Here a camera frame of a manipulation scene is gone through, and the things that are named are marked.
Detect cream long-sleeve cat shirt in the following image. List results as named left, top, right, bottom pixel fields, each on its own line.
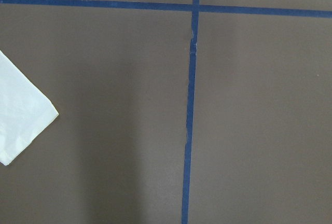
left=1, top=53, right=59, bottom=166

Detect blue tape grid lines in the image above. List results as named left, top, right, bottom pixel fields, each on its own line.
left=1, top=0, right=331, bottom=223

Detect brown paper table cover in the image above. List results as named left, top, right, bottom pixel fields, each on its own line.
left=1, top=0, right=331, bottom=223

